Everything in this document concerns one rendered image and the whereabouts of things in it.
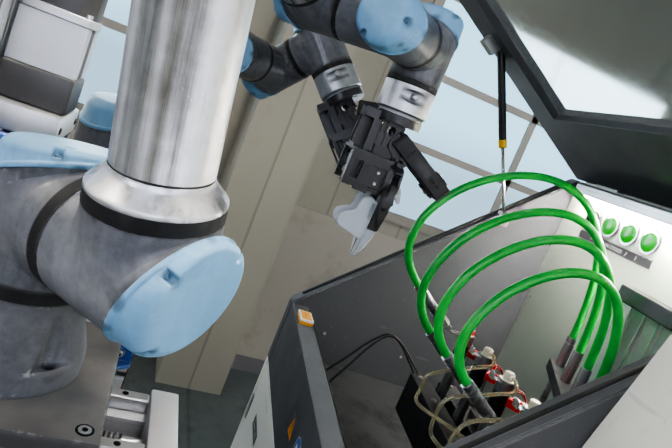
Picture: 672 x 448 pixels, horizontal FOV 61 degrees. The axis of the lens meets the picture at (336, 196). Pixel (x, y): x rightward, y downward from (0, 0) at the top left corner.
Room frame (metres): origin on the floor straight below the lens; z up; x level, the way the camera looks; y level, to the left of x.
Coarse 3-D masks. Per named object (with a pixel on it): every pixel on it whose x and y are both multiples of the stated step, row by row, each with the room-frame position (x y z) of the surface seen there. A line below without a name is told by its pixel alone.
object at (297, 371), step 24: (288, 336) 1.16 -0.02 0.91; (312, 336) 1.10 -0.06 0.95; (288, 360) 1.08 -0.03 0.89; (312, 360) 0.99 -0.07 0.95; (288, 384) 1.01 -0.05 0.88; (312, 384) 0.90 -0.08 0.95; (288, 408) 0.95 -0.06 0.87; (312, 408) 0.83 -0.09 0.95; (336, 408) 0.86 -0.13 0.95; (312, 432) 0.79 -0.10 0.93; (336, 432) 0.79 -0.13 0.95
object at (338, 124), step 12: (336, 96) 0.97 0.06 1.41; (348, 96) 0.97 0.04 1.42; (360, 96) 1.00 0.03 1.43; (324, 108) 0.98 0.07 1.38; (336, 108) 0.98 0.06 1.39; (348, 108) 0.99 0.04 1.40; (324, 120) 0.99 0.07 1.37; (336, 120) 0.97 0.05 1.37; (348, 120) 0.98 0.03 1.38; (336, 132) 0.95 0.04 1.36; (348, 132) 0.95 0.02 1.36; (336, 144) 0.96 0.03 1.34
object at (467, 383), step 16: (544, 272) 0.75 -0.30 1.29; (560, 272) 0.75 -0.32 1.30; (576, 272) 0.75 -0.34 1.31; (592, 272) 0.76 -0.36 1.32; (512, 288) 0.74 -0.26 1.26; (528, 288) 0.74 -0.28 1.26; (608, 288) 0.77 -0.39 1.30; (496, 304) 0.73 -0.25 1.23; (480, 320) 0.73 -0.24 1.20; (464, 336) 0.73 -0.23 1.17; (464, 352) 0.73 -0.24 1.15; (608, 352) 0.78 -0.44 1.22; (464, 368) 0.73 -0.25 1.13; (608, 368) 0.78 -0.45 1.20; (464, 384) 0.74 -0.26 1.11; (480, 400) 0.74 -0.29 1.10; (496, 416) 0.75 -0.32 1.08
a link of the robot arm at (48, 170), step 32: (0, 160) 0.48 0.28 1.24; (32, 160) 0.47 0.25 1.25; (64, 160) 0.47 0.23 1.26; (96, 160) 0.49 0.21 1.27; (0, 192) 0.47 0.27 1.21; (32, 192) 0.46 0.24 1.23; (64, 192) 0.46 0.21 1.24; (0, 224) 0.47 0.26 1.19; (32, 224) 0.45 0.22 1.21; (0, 256) 0.47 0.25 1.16; (32, 256) 0.45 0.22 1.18; (32, 288) 0.48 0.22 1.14
